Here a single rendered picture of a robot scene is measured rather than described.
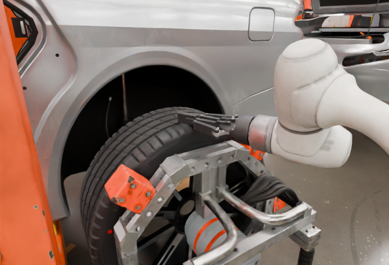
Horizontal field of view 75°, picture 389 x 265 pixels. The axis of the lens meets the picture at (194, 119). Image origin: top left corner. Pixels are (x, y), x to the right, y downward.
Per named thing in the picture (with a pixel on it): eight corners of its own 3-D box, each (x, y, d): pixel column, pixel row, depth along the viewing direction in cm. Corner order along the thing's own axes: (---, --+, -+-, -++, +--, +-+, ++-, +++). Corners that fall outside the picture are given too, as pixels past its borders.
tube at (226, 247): (208, 200, 74) (209, 168, 70) (256, 246, 58) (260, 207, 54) (151, 223, 65) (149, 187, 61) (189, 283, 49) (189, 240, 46)
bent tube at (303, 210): (259, 180, 83) (261, 151, 80) (311, 215, 68) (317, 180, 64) (215, 198, 75) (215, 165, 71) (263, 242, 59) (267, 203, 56)
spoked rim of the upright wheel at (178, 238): (232, 179, 123) (184, 99, 96) (268, 205, 105) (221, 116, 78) (151, 259, 110) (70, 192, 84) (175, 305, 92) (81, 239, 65)
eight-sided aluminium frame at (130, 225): (255, 251, 105) (267, 129, 87) (267, 263, 100) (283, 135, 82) (125, 326, 79) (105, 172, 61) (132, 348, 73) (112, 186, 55)
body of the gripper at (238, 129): (246, 151, 63) (213, 143, 68) (259, 138, 69) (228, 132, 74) (247, 123, 60) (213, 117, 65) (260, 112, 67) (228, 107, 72)
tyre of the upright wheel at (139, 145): (248, 177, 130) (190, 70, 94) (286, 203, 110) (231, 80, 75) (146, 280, 113) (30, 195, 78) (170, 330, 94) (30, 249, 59)
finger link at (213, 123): (231, 134, 68) (230, 136, 67) (196, 127, 74) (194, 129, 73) (232, 121, 67) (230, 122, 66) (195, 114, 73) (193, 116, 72)
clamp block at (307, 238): (291, 224, 75) (293, 209, 74) (319, 245, 68) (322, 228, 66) (279, 230, 73) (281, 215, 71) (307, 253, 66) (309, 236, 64)
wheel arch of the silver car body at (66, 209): (199, 144, 166) (199, 52, 147) (230, 165, 140) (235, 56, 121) (57, 180, 125) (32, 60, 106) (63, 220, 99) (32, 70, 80)
